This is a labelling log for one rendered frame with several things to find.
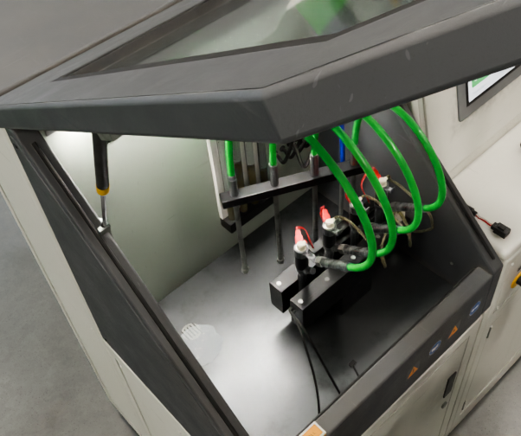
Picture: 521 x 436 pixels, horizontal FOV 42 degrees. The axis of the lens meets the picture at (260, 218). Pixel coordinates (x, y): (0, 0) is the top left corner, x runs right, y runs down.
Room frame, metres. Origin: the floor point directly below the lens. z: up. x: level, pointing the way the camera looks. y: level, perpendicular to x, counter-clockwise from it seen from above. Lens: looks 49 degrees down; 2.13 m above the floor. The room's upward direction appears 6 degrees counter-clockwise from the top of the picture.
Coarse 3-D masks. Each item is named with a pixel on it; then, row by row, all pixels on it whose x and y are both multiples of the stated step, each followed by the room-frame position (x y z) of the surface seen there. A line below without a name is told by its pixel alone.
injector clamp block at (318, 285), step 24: (384, 216) 1.01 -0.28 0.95; (336, 240) 0.93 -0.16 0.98; (360, 240) 0.96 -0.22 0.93; (384, 240) 0.91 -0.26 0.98; (312, 264) 0.87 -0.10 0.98; (288, 288) 0.82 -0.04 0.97; (312, 288) 0.81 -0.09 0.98; (336, 288) 0.82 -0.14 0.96; (360, 288) 0.87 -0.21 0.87; (312, 312) 0.77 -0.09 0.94
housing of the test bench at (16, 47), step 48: (0, 0) 1.15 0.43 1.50; (48, 0) 1.14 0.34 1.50; (96, 0) 1.12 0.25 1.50; (144, 0) 1.10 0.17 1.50; (0, 48) 1.00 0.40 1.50; (48, 48) 0.98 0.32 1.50; (0, 144) 0.92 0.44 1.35; (48, 240) 0.91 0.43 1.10; (96, 336) 0.90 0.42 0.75; (144, 432) 0.88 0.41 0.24
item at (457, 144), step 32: (448, 96) 1.12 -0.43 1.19; (512, 96) 1.24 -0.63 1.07; (448, 128) 1.10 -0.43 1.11; (480, 128) 1.16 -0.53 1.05; (512, 128) 1.23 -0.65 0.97; (448, 160) 1.08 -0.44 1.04; (512, 256) 0.86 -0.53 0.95; (512, 288) 0.90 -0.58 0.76; (512, 320) 0.95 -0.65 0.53; (480, 352) 0.86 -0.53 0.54; (512, 352) 1.02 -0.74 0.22; (480, 384) 0.91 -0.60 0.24
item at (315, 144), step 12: (228, 144) 0.97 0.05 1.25; (312, 144) 0.79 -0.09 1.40; (228, 156) 0.97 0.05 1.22; (324, 156) 0.77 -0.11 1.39; (228, 168) 0.98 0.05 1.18; (336, 168) 0.75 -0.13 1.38; (348, 192) 0.73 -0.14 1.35; (360, 204) 0.71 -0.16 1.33; (360, 216) 0.70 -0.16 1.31; (372, 228) 0.70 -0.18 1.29; (372, 240) 0.68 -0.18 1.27; (372, 252) 0.68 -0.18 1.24; (360, 264) 0.70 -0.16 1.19; (372, 264) 0.68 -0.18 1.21
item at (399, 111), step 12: (396, 108) 0.96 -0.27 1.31; (360, 120) 1.02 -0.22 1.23; (408, 120) 0.93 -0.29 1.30; (420, 132) 0.91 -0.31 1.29; (432, 156) 0.88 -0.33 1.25; (444, 180) 0.86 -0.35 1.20; (444, 192) 0.86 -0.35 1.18; (396, 204) 0.94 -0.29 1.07; (408, 204) 0.91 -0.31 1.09; (432, 204) 0.87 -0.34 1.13
